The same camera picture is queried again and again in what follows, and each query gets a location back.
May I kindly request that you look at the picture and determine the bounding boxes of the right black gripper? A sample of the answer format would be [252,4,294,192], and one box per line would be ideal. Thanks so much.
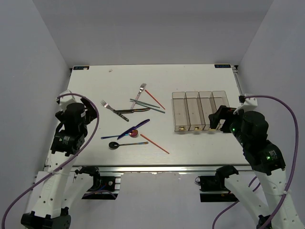
[207,105,249,147]

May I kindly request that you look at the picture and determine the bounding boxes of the dark-handled silver fork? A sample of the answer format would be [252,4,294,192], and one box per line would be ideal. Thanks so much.
[101,100,129,122]

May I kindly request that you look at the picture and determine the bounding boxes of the black rainbow knife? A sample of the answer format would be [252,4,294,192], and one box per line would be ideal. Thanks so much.
[115,108,150,114]

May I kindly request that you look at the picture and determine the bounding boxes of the black rainbow-handled spoon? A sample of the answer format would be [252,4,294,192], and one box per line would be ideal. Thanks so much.
[108,142,149,150]

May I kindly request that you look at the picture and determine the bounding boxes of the purple knife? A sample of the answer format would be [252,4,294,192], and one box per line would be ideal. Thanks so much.
[117,119,150,140]

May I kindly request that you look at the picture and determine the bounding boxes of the iridescent pink spoon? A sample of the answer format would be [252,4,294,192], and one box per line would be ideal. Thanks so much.
[101,130,138,139]

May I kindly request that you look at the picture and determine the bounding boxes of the red chopstick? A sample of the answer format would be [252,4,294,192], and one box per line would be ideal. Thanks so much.
[140,134,170,154]
[144,89,165,110]

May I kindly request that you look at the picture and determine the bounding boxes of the silver pink-handled fork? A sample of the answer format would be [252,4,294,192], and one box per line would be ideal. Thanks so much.
[131,83,146,109]

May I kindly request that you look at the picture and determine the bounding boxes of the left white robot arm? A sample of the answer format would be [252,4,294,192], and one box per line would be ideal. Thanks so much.
[21,90,101,229]

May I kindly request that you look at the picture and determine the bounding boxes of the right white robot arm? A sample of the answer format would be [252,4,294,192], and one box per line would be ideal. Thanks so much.
[209,94,305,229]

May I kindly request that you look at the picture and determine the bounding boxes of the left blue table label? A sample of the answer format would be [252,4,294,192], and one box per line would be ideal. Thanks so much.
[73,66,90,71]

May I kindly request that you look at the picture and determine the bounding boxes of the blue table label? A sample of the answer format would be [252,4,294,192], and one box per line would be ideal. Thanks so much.
[214,64,231,68]
[73,66,90,71]

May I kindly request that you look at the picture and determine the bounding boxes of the right blue table label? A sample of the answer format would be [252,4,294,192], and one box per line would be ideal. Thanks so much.
[214,64,231,68]

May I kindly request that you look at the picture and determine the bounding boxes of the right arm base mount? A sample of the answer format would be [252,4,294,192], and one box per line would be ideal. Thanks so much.
[194,176,237,203]

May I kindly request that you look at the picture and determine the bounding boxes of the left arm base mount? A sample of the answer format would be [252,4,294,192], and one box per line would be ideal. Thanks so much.
[74,166,118,200]

